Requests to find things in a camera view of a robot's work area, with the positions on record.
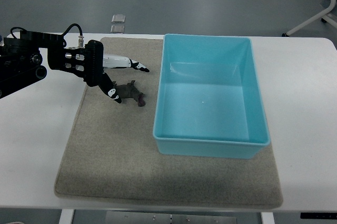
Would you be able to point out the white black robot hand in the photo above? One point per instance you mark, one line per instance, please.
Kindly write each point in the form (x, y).
(112, 61)

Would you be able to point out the brown toy hippo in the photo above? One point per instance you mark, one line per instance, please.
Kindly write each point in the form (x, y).
(129, 91)

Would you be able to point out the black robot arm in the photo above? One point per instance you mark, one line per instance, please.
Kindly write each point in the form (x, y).
(26, 56)

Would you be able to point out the blue plastic box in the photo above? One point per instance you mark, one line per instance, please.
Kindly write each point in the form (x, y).
(209, 101)

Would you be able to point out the lower floor outlet plate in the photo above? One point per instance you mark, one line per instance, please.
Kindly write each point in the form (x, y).
(117, 29)

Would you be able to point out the grey felt mat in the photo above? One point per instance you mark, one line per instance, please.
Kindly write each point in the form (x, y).
(111, 155)

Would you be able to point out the black table control panel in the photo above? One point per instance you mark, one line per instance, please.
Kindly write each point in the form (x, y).
(319, 215)

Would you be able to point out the metal table frame bracket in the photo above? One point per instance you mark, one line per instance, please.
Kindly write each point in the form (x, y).
(143, 217)

